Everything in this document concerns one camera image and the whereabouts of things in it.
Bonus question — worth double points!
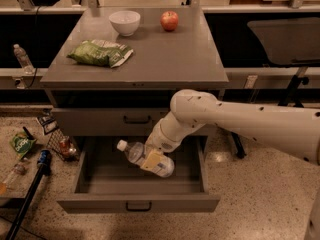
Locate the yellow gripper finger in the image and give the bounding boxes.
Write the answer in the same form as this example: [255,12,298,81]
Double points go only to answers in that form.
[140,149,164,172]

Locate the clear plastic water bottle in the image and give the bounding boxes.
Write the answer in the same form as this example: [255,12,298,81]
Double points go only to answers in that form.
[117,140,175,178]

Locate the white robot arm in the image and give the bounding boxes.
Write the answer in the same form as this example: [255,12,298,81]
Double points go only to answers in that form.
[146,90,320,165]

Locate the grey metal drawer cabinet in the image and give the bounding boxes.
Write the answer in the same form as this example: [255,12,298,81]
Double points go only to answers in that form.
[39,6,230,142]

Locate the open grey lower drawer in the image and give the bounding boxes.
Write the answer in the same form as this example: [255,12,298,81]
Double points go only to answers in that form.
[58,136,220,213]

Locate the closed grey upper drawer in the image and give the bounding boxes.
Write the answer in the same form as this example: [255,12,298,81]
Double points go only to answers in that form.
[51,107,222,138]

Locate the clear bottle on floor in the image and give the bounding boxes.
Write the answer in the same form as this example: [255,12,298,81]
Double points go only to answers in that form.
[0,163,27,195]

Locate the small clear bottle on ledge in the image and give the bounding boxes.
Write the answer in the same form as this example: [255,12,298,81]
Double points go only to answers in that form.
[13,44,35,75]

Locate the red soda can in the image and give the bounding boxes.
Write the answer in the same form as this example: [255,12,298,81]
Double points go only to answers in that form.
[59,137,70,158]

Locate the green chip bag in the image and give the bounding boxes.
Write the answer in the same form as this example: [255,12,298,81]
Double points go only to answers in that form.
[67,39,134,68]

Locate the black pole with blue clamp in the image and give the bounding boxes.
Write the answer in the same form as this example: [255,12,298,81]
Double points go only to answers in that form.
[5,149,52,240]

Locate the dark snack packet on floor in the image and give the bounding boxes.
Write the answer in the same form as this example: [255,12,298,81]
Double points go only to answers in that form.
[37,116,58,135]

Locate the red apple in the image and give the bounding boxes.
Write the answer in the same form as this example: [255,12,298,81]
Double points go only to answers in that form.
[160,11,179,32]

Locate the white ceramic bowl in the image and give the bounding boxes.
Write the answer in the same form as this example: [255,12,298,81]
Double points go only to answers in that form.
[109,10,141,36]

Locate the green snack packet on floor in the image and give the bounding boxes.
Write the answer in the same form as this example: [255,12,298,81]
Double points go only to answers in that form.
[10,132,36,159]

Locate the black table stand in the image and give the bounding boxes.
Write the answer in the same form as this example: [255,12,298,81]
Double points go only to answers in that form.
[231,66,309,159]

